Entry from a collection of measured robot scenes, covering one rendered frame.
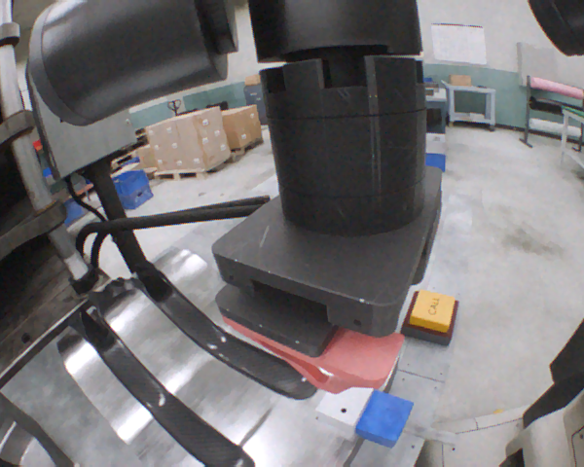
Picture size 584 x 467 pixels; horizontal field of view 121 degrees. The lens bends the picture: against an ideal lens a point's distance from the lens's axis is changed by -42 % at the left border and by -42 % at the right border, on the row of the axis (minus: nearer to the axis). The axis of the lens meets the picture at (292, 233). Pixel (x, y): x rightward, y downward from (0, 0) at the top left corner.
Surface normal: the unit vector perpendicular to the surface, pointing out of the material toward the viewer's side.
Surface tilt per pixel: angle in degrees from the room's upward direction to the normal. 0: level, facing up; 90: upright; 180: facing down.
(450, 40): 90
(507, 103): 90
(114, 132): 90
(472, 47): 90
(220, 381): 3
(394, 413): 0
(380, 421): 0
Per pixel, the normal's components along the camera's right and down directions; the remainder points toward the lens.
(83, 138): 0.83, 0.18
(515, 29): -0.49, 0.52
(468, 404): -0.15, -0.84
